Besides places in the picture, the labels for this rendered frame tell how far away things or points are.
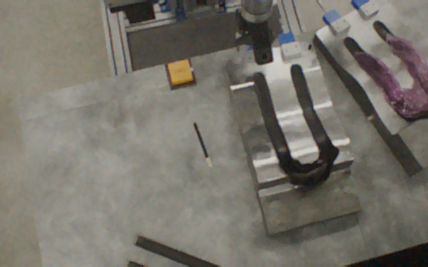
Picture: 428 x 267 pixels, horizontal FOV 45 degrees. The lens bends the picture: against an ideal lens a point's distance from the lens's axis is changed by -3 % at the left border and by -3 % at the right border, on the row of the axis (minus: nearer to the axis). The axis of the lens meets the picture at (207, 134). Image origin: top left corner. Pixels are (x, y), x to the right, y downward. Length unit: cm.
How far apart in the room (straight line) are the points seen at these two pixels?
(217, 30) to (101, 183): 103
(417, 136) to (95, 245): 93
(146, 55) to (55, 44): 55
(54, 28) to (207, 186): 145
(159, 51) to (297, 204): 110
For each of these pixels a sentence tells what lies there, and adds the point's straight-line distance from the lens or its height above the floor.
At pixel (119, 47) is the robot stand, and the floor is 23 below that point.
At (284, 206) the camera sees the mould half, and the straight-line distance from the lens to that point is 144.
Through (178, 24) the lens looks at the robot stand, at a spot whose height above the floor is 21.
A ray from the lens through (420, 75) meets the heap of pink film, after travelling 160.
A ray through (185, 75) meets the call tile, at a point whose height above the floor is 84.
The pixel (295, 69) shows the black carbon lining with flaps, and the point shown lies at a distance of 153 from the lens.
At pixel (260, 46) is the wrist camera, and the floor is 108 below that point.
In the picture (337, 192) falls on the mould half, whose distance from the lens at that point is 147.
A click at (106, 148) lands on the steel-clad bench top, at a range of 157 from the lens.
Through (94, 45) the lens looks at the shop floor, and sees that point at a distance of 261.
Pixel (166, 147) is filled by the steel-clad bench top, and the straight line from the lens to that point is 154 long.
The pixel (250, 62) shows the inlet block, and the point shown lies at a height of 94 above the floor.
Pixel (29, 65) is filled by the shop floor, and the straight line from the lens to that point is 266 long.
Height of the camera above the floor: 228
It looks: 74 degrees down
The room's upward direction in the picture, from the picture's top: 6 degrees counter-clockwise
